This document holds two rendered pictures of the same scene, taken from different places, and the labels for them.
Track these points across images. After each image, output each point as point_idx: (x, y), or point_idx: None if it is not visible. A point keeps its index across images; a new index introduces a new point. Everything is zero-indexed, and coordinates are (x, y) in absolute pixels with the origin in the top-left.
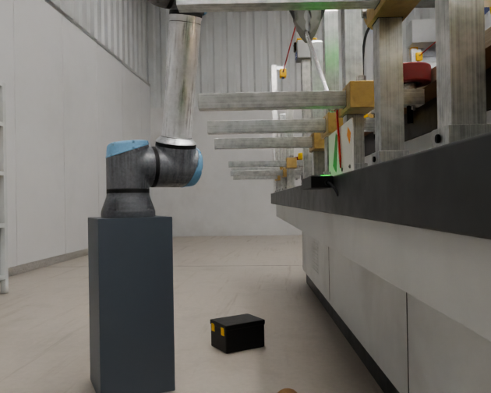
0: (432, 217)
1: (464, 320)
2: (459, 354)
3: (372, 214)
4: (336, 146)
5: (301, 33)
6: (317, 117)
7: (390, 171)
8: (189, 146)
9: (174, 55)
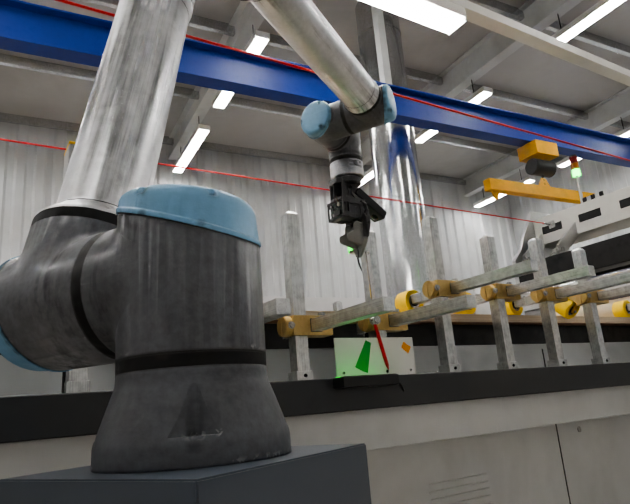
0: (527, 390)
1: (517, 426)
2: None
3: (475, 396)
4: (367, 351)
5: (364, 249)
6: None
7: (494, 374)
8: None
9: (177, 69)
